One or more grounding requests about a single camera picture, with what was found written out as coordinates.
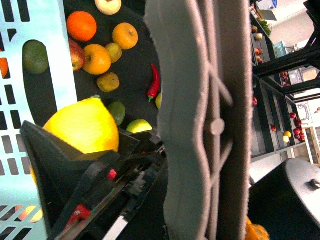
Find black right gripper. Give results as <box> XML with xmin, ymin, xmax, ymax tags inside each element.
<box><xmin>20</xmin><ymin>121</ymin><xmax>168</xmax><ymax>240</ymax></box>

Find yellow lemon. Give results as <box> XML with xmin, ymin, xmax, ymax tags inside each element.
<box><xmin>29</xmin><ymin>94</ymin><xmax>120</xmax><ymax>186</ymax></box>

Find light teal shopping basket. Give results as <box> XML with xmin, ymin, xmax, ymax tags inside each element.
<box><xmin>0</xmin><ymin>0</ymin><xmax>77</xmax><ymax>240</ymax></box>

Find grey basket handle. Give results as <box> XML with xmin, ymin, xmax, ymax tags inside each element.
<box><xmin>144</xmin><ymin>0</ymin><xmax>253</xmax><ymax>240</ymax></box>

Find black metal shelf rack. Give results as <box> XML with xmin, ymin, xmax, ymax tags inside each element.
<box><xmin>62</xmin><ymin>0</ymin><xmax>320</xmax><ymax>240</ymax></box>

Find green avocado right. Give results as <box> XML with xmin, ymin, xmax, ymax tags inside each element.
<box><xmin>107</xmin><ymin>101</ymin><xmax>126</xmax><ymax>126</ymax></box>

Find green avocado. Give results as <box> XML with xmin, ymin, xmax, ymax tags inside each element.
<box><xmin>107</xmin><ymin>101</ymin><xmax>126</xmax><ymax>126</ymax></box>
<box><xmin>22</xmin><ymin>40</ymin><xmax>49</xmax><ymax>74</ymax></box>

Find bright green apple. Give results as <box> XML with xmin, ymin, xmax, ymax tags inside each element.
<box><xmin>126</xmin><ymin>119</ymin><xmax>153</xmax><ymax>134</ymax></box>

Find yellow green pear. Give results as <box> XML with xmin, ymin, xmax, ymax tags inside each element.
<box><xmin>155</xmin><ymin>92</ymin><xmax>162</xmax><ymax>110</ymax></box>

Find red chili pepper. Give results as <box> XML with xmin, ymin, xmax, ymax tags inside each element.
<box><xmin>147</xmin><ymin>64</ymin><xmax>161</xmax><ymax>103</ymax></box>

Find yellow apple front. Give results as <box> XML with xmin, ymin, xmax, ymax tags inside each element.
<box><xmin>83</xmin><ymin>44</ymin><xmax>112</xmax><ymax>75</ymax></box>

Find red yellow apple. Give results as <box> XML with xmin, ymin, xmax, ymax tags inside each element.
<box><xmin>68</xmin><ymin>38</ymin><xmax>86</xmax><ymax>72</ymax></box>

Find brownish kiwi fruit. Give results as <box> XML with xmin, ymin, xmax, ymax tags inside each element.
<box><xmin>105</xmin><ymin>43</ymin><xmax>122</xmax><ymax>64</ymax></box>

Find green avocado centre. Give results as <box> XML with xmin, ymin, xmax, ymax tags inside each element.
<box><xmin>22</xmin><ymin>40</ymin><xmax>49</xmax><ymax>74</ymax></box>

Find yellow apple rear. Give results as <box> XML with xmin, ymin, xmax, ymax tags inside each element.
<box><xmin>112</xmin><ymin>22</ymin><xmax>139</xmax><ymax>50</ymax></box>

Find orange near tray centre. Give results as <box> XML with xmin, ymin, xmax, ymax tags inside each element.
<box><xmin>66</xmin><ymin>11</ymin><xmax>97</xmax><ymax>42</ymax></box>

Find white pear with stem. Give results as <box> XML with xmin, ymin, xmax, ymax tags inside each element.
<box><xmin>94</xmin><ymin>0</ymin><xmax>122</xmax><ymax>16</ymax></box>

